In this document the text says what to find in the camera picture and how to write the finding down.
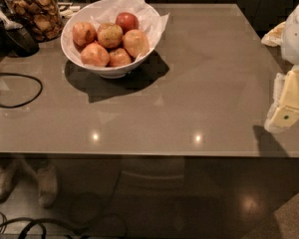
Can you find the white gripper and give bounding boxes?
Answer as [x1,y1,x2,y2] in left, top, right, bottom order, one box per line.
[261,4,299,133]

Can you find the orange apple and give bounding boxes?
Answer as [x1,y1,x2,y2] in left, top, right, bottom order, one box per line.
[123,29,150,58]
[72,22,97,47]
[81,42,110,67]

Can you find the dark red apple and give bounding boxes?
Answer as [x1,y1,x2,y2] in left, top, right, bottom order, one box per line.
[116,12,139,33]

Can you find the front centre small apple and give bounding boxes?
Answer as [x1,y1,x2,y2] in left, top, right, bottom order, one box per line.
[109,48,132,67]

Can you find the centre yellowish apple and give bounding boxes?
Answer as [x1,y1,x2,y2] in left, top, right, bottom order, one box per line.
[97,23,124,49]

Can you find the white ceramic bowl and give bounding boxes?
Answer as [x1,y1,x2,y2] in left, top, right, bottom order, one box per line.
[61,3,151,79]

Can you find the small white items behind bowl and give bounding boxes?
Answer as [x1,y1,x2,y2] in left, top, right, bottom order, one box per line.
[58,2,81,18]

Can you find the white paper liner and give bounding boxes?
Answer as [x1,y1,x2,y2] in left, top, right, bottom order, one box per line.
[89,0,170,62]

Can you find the glass jar of dried chips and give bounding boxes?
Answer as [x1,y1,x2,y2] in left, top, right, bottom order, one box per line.
[5,0,63,42]

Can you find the right white shoe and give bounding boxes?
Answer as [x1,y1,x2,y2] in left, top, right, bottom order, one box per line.
[37,164,58,208]

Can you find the white shoe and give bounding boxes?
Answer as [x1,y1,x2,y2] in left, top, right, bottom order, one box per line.
[0,161,17,203]
[37,164,58,208]

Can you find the black appliance with spoon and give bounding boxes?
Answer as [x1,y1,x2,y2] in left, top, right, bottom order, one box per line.
[0,9,39,58]

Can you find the left white shoe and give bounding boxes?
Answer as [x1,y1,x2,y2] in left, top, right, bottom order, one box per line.
[0,161,17,203]

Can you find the black cable on table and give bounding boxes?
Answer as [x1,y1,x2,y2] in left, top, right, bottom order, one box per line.
[0,72,44,110]

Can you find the black cables on floor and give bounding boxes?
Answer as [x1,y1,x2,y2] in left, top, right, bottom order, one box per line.
[0,169,128,239]

